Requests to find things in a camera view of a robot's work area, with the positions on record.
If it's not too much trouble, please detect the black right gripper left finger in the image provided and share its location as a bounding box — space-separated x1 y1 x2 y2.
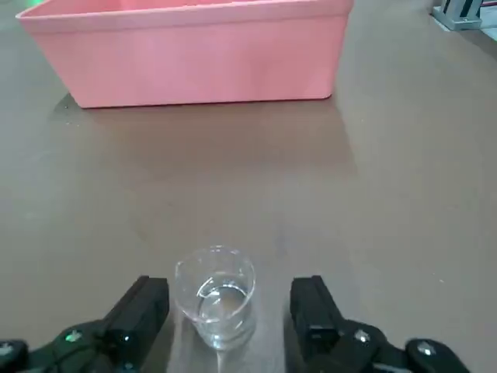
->
0 276 171 373

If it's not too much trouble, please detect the small glass beaker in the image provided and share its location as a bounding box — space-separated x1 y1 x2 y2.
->
173 245 258 350

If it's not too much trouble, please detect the aluminium frame post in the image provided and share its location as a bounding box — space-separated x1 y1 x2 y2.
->
429 0 485 30

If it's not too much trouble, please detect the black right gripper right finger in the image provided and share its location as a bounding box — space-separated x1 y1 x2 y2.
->
290 275 474 373

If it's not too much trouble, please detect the pink plastic container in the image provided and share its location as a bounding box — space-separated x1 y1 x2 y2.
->
15 0 356 110

